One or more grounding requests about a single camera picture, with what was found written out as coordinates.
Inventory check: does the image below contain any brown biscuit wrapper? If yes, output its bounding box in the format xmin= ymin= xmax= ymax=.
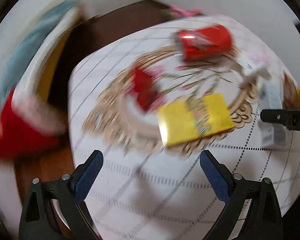
xmin=283 ymin=73 xmax=300 ymax=109

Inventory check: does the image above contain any yellow snack packet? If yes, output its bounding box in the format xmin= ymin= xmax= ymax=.
xmin=157 ymin=93 xmax=235 ymax=147

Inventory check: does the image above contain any red wrapper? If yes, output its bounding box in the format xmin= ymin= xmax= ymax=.
xmin=130 ymin=65 xmax=166 ymax=113

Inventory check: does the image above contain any white cardboard box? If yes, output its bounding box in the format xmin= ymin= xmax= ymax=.
xmin=236 ymin=51 xmax=271 ymax=80

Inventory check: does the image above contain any red blanket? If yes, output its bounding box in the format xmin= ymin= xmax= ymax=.
xmin=0 ymin=91 xmax=68 ymax=162

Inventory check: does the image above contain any red soda can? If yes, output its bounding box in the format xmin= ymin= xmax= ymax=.
xmin=174 ymin=24 xmax=233 ymax=62

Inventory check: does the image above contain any wooden bed with mattress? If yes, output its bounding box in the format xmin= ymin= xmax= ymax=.
xmin=12 ymin=6 xmax=81 ymax=135

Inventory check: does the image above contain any white patterned bed quilt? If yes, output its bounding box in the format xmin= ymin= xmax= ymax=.
xmin=68 ymin=15 xmax=300 ymax=239

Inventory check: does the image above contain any pink plush toy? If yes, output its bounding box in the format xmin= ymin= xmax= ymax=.
xmin=169 ymin=5 xmax=203 ymax=18

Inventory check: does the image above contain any light blue blanket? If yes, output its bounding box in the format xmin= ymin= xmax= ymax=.
xmin=0 ymin=1 xmax=76 ymax=111

